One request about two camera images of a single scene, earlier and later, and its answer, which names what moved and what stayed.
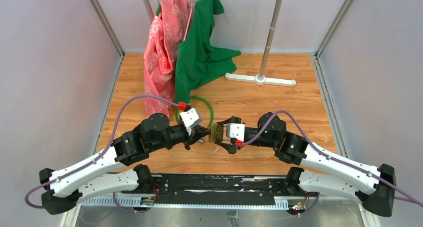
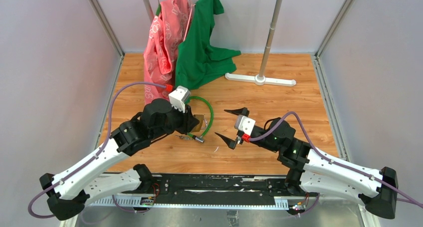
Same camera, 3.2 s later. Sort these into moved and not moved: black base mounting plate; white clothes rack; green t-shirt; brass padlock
Moved: brass padlock
Not moved: green t-shirt; black base mounting plate; white clothes rack
